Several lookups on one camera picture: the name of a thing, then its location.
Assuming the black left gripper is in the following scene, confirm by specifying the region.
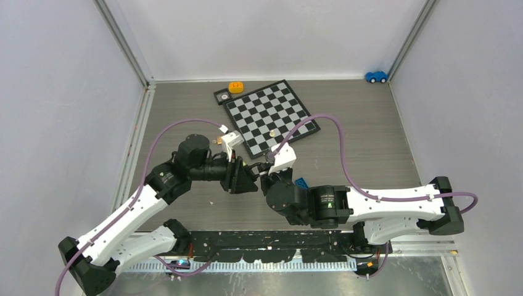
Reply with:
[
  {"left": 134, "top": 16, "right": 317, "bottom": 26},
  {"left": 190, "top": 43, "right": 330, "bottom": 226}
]
[{"left": 192, "top": 147, "right": 256, "bottom": 191}]

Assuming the black padlock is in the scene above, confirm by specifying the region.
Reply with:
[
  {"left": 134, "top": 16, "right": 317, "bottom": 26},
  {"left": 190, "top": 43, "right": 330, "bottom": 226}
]
[{"left": 244, "top": 162, "right": 271, "bottom": 176}]

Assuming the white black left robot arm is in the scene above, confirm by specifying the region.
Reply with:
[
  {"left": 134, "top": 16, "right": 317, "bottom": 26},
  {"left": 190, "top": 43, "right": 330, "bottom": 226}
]
[{"left": 58, "top": 131, "right": 258, "bottom": 295}]

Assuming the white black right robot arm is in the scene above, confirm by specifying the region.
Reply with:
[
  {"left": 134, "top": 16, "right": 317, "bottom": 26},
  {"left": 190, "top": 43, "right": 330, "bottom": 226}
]
[{"left": 260, "top": 169, "right": 464, "bottom": 253}]

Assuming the blue toy brick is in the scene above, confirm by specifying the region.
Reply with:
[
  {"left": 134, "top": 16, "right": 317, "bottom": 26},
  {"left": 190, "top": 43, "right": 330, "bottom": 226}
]
[{"left": 294, "top": 178, "right": 309, "bottom": 189}]

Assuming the black white chessboard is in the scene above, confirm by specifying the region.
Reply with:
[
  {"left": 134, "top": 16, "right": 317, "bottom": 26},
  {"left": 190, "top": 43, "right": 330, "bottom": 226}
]
[{"left": 223, "top": 80, "right": 311, "bottom": 159}]

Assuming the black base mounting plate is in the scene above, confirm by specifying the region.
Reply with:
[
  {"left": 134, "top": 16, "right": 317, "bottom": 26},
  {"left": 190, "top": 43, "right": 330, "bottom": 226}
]
[{"left": 189, "top": 231, "right": 385, "bottom": 263}]

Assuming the small black square tray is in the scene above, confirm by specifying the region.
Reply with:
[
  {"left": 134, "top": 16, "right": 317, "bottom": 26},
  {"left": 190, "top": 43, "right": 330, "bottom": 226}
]
[{"left": 213, "top": 88, "right": 233, "bottom": 105}]

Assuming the orange toy block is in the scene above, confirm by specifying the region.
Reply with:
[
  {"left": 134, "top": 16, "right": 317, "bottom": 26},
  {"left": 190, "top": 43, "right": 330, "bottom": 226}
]
[{"left": 228, "top": 81, "right": 244, "bottom": 94}]

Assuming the blue toy car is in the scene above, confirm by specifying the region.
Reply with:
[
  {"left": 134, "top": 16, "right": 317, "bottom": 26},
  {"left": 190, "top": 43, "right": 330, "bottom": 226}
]
[{"left": 364, "top": 71, "right": 389, "bottom": 83}]

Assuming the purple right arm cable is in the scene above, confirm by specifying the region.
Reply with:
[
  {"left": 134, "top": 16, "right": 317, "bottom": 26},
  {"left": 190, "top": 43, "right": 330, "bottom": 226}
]
[{"left": 267, "top": 113, "right": 479, "bottom": 215}]

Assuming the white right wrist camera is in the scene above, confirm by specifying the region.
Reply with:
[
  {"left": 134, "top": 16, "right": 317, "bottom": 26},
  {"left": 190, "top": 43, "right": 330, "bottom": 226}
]
[{"left": 268, "top": 142, "right": 297, "bottom": 175}]

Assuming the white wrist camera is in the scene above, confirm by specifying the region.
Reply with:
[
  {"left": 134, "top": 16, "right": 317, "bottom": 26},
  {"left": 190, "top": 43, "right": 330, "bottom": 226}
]
[
  {"left": 219, "top": 125, "right": 244, "bottom": 162},
  {"left": 268, "top": 142, "right": 297, "bottom": 175}
]

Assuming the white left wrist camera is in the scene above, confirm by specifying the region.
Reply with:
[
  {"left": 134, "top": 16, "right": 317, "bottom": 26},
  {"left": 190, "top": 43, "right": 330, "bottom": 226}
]
[{"left": 219, "top": 125, "right": 244, "bottom": 162}]

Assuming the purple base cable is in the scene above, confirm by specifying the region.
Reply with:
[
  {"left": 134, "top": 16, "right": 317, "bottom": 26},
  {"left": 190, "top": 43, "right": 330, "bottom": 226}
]
[{"left": 155, "top": 253, "right": 223, "bottom": 281}]

